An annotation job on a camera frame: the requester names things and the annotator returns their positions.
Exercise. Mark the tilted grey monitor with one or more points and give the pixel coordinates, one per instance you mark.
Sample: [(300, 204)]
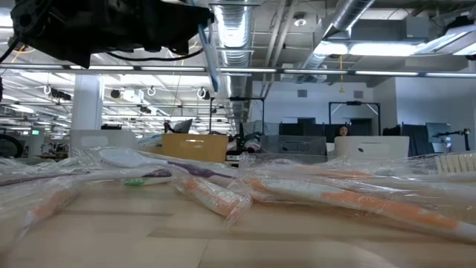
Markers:
[(184, 126)]

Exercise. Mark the green exit sign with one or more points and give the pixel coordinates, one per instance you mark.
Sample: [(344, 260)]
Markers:
[(35, 132)]

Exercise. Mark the round ceiling sensor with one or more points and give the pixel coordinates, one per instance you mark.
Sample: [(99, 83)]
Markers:
[(300, 21)]

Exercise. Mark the orange wrapped toothbrush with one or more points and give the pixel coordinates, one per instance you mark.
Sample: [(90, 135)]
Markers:
[(41, 208), (372, 206), (327, 173), (212, 197)]

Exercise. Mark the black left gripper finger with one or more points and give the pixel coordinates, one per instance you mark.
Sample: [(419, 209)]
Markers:
[(201, 18)]

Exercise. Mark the white building pillar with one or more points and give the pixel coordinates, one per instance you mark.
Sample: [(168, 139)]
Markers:
[(87, 104)]

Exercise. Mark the grey desk monitor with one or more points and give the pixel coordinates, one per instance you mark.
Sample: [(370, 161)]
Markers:
[(439, 134)]

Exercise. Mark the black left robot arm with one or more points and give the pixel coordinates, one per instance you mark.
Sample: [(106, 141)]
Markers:
[(74, 26)]

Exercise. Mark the silver ribbed air duct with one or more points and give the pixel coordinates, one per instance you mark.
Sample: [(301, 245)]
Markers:
[(238, 37)]

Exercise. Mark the white plastic bin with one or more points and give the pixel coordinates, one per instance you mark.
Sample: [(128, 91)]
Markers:
[(372, 147), (104, 140)]

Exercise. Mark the long horizontal light bar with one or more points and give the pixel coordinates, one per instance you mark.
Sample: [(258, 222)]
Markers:
[(111, 67)]

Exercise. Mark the green wrapped toothbrush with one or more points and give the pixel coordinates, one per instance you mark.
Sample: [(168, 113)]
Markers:
[(145, 181)]

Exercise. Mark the person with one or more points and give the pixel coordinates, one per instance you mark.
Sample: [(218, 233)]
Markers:
[(343, 131)]

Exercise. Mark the grey plastic bin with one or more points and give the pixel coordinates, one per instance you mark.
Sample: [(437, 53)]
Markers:
[(294, 145)]

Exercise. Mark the orange plastic bin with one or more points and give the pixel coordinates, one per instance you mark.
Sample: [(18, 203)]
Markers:
[(195, 148)]

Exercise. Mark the black frame stand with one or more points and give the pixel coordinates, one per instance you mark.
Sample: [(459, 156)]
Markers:
[(238, 99), (353, 103)]

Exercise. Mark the silver smooth air duct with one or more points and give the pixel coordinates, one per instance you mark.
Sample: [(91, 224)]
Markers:
[(334, 33)]

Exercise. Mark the blue toothbrush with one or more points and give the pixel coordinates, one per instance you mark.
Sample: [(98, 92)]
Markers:
[(212, 59)]

